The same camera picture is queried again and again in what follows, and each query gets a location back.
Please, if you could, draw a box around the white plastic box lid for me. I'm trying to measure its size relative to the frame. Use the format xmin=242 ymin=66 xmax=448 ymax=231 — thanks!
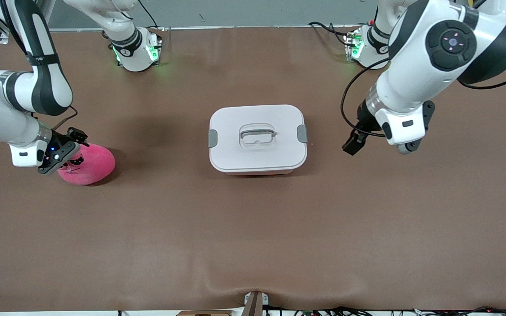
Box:
xmin=209 ymin=104 xmax=308 ymax=173

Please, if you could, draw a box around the pale pink box base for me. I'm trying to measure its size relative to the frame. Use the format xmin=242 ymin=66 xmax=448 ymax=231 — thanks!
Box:
xmin=223 ymin=169 xmax=297 ymax=176

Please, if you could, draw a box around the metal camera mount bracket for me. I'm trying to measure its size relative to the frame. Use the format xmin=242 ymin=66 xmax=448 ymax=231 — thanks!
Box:
xmin=243 ymin=291 xmax=269 ymax=316

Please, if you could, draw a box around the pink plush toy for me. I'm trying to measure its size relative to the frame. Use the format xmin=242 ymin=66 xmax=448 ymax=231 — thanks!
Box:
xmin=58 ymin=143 xmax=116 ymax=186

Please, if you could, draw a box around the black base power cable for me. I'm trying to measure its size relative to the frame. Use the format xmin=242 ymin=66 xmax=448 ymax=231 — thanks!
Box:
xmin=308 ymin=21 xmax=350 ymax=47
xmin=137 ymin=0 xmax=159 ymax=29

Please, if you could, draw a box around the grey lid carry handle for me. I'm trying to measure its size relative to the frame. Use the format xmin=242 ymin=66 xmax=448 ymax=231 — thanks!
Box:
xmin=240 ymin=128 xmax=276 ymax=146

